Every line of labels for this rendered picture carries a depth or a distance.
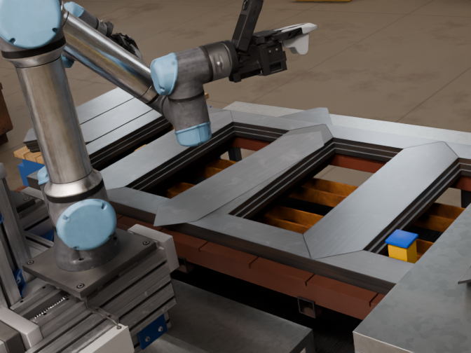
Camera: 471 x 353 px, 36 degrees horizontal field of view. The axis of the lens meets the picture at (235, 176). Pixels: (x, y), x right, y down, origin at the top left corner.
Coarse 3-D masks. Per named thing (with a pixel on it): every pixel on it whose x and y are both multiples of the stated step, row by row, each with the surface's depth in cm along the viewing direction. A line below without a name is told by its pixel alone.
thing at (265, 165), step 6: (252, 156) 240; (258, 156) 240; (240, 162) 237; (246, 162) 237; (252, 162) 236; (258, 162) 235; (264, 162) 235; (270, 162) 234; (276, 162) 233; (252, 168) 232; (258, 168) 232; (264, 168) 231; (270, 168) 230; (276, 168) 229; (282, 168) 229
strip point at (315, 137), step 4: (308, 132) 251; (312, 132) 250; (316, 132) 250; (320, 132) 249; (288, 136) 251; (292, 136) 250; (296, 136) 250; (300, 136) 249; (304, 136) 249; (308, 136) 248; (312, 136) 248; (316, 136) 247; (320, 136) 246; (304, 140) 245; (308, 140) 245; (312, 140) 244; (316, 140) 244; (320, 140) 243; (320, 144) 240
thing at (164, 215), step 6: (162, 210) 216; (168, 210) 215; (156, 216) 213; (162, 216) 212; (168, 216) 212; (174, 216) 211; (180, 216) 210; (186, 216) 210; (168, 222) 209; (174, 222) 208; (180, 222) 207; (186, 222) 207
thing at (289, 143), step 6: (282, 138) 250; (288, 138) 249; (270, 144) 247; (276, 144) 246; (282, 144) 245; (288, 144) 244; (294, 144) 244; (300, 144) 243; (306, 144) 242; (312, 144) 241; (288, 150) 240; (294, 150) 240; (300, 150) 239; (306, 150) 238; (312, 150) 237
